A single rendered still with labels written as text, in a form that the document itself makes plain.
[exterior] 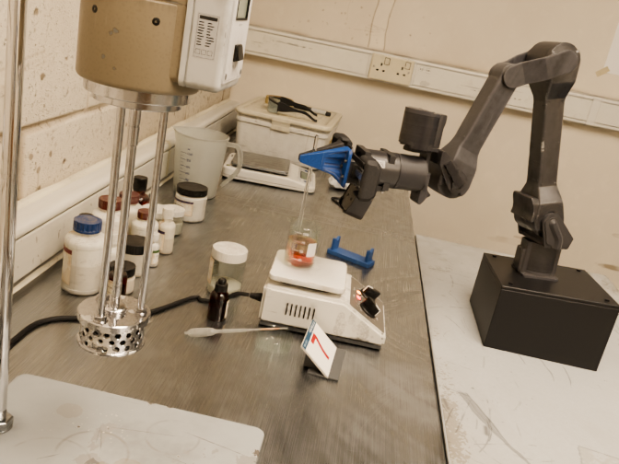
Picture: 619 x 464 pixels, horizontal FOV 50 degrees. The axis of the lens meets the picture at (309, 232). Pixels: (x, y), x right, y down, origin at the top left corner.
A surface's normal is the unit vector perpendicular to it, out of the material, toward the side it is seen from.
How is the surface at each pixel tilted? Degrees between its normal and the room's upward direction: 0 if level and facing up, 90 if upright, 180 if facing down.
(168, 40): 90
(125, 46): 90
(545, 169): 86
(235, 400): 0
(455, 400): 0
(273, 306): 90
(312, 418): 0
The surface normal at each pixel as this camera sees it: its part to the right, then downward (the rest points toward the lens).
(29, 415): 0.18, -0.93
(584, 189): -0.11, 0.30
